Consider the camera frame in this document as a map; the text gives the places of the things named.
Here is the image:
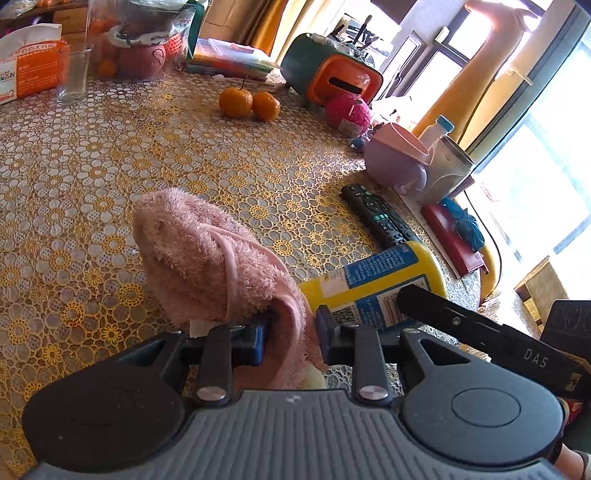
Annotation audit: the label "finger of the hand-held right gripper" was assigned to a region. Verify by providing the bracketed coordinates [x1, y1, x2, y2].
[396, 284, 507, 357]

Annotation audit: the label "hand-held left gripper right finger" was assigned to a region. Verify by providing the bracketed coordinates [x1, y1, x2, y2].
[315, 305, 468, 404]

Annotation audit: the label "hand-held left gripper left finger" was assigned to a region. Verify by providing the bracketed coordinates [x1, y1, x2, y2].
[129, 318, 271, 409]

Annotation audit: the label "pale yellow soft cloth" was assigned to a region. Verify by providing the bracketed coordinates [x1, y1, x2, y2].
[300, 364, 328, 391]

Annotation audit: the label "yellow bottle blue label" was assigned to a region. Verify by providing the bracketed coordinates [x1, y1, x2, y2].
[299, 241, 448, 331]

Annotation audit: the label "pink towel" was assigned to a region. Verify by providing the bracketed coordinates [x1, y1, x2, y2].
[132, 187, 331, 391]

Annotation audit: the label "person's right forearm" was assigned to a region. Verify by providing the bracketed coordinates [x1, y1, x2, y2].
[551, 443, 591, 480]

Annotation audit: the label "red notebook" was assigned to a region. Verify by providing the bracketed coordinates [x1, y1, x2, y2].
[421, 203, 486, 278]

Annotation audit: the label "wooden stool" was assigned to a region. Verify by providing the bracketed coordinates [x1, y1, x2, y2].
[514, 256, 570, 317]

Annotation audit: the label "plain black remote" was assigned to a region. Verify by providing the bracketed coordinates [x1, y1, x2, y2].
[392, 217, 424, 245]

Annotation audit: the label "black remote coloured buttons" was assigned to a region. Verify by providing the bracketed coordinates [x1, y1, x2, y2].
[340, 183, 408, 250]

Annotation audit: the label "white cup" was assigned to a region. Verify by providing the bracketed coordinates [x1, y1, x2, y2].
[416, 136, 476, 206]

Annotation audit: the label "purple cup pink lid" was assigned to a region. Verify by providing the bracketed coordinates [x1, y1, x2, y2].
[363, 122, 435, 197]

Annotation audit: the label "white bottle blue cap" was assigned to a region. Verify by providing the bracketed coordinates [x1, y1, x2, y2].
[418, 115, 456, 149]

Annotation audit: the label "pink yarn ball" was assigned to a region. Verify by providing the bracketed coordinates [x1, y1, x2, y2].
[325, 95, 373, 133]

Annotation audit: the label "orange mandarin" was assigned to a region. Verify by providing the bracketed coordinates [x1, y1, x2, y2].
[218, 88, 254, 119]
[252, 91, 281, 123]

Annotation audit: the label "green orange tissue box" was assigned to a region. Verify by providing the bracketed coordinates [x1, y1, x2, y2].
[280, 32, 384, 110]

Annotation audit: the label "red round pot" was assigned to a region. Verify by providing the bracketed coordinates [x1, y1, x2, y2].
[115, 44, 167, 79]

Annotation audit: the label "yellow curtain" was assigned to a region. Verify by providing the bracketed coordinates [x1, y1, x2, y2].
[203, 0, 302, 59]

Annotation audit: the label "clear glass cup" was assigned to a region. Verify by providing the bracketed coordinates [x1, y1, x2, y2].
[56, 42, 95, 104]

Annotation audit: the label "clear plastic bag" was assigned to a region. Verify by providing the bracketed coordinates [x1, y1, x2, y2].
[85, 0, 206, 82]

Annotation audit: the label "orange white tissue pack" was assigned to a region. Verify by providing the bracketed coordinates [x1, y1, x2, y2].
[0, 23, 70, 106]

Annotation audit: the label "wooden television stand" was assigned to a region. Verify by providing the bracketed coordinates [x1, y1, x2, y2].
[0, 0, 89, 38]

